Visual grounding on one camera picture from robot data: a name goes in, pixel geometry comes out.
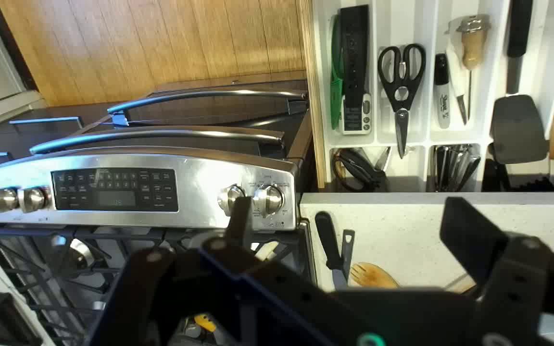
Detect wooden handled metal tool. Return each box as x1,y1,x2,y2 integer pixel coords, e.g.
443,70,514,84
447,13,493,126

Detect dark handled peeler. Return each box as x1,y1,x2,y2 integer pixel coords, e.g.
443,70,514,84
314,209,358,289

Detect yellow handled utensil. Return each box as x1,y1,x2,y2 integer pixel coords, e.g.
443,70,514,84
193,313,220,334

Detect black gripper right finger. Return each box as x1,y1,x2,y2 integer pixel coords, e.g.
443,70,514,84
439,195,554,346

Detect black coiled strap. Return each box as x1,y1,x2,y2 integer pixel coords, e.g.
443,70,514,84
331,145,391,191

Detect stainless steel stove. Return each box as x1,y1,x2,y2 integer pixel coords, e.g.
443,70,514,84
0,78,314,346

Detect black ridged utensil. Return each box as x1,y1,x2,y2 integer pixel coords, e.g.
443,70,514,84
485,151,554,191

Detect black handled knife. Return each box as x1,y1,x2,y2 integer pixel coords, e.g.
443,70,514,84
339,3,376,136

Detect steel pot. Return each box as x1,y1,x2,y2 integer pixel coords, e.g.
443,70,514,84
52,232,100,274

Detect white drawer organizer tray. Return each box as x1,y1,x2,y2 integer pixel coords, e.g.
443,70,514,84
312,0,554,193

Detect black handled scissors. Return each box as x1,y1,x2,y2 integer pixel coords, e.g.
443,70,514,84
377,42,428,159

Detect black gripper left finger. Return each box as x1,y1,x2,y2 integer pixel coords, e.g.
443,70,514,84
87,193,356,346

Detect green long tool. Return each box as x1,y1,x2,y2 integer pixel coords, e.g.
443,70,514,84
329,11,347,132

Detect black spatula with black handle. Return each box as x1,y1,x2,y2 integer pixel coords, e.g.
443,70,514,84
489,0,553,165

